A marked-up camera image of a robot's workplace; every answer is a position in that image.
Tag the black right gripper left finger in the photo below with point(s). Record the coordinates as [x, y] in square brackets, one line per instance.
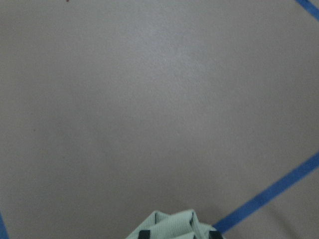
[144, 234]

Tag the light green long-sleeve shirt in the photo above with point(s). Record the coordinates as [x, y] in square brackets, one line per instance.
[181, 225]

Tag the blue tape strip corner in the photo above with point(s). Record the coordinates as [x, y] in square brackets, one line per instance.
[3, 232]

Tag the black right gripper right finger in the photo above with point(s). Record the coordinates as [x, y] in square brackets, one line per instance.
[214, 235]

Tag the blue tape strip crossing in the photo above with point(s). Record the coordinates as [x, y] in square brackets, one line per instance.
[267, 195]

